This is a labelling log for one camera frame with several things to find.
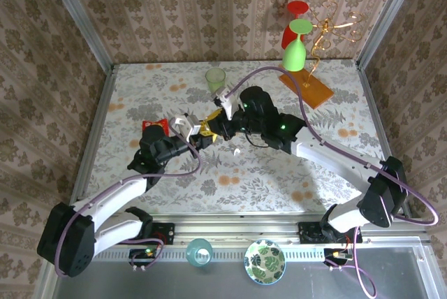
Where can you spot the red wine glass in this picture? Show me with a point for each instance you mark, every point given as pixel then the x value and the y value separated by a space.
pixel 297 7

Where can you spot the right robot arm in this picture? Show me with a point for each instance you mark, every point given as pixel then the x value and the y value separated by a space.
pixel 335 159

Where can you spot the teal plastic cup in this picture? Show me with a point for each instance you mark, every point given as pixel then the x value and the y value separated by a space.
pixel 199 253

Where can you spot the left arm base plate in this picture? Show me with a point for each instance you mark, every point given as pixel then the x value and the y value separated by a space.
pixel 167 233

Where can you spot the green wine glass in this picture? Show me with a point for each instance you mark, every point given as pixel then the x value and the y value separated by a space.
pixel 294 56

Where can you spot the leaf pattern bowl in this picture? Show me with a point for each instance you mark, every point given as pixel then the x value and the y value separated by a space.
pixel 264 261

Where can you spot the aluminium frame post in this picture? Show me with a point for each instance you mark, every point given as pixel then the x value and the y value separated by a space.
pixel 80 19
pixel 391 16

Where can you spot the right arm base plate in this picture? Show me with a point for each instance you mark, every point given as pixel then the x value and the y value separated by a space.
pixel 309 232

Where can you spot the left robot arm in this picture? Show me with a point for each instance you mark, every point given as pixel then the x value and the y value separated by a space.
pixel 115 194

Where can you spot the red snack packet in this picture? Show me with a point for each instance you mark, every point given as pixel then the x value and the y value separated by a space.
pixel 155 124

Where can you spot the aluminium mounting rail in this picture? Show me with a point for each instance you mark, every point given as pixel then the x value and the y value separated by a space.
pixel 237 231

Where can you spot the green plastic cup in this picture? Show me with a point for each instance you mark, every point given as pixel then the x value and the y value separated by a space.
pixel 214 80

